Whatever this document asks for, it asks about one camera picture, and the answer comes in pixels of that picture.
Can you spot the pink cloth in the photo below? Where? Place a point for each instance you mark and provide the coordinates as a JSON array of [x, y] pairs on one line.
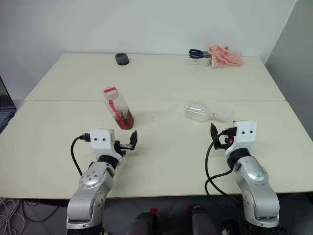
[[226, 57]]

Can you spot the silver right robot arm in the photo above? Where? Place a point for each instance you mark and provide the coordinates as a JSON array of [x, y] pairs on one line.
[[254, 181]]

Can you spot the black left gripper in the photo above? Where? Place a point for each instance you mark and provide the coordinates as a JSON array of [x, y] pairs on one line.
[[123, 147]]

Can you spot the white round cup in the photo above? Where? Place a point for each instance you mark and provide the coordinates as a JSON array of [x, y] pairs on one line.
[[204, 62]]

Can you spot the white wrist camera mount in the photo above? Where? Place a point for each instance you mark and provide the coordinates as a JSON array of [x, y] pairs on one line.
[[101, 139], [245, 132]]

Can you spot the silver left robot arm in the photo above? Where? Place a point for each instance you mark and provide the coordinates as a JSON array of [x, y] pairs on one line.
[[93, 181]]

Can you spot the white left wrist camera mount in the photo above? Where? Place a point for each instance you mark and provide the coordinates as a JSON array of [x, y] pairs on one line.
[[101, 139]]

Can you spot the white and red bottle cap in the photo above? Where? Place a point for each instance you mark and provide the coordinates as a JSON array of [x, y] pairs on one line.
[[110, 92]]

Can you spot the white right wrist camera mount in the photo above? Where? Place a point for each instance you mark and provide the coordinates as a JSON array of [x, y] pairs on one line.
[[245, 132]]

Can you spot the clear wine glass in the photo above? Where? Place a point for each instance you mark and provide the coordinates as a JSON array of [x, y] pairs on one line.
[[195, 112]]

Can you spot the plastic bottle with red liquid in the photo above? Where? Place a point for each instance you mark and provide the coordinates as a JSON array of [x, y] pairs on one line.
[[121, 115]]

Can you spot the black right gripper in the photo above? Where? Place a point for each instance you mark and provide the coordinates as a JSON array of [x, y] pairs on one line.
[[221, 147]]

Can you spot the dark laptop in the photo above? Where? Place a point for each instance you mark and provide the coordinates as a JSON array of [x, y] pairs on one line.
[[5, 107]]

